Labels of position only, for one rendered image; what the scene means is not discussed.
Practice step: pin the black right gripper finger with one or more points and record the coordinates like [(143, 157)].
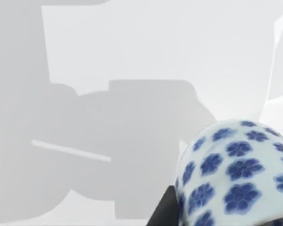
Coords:
[(166, 210)]

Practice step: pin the white cup with blue flowers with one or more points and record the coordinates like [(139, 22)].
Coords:
[(235, 174)]

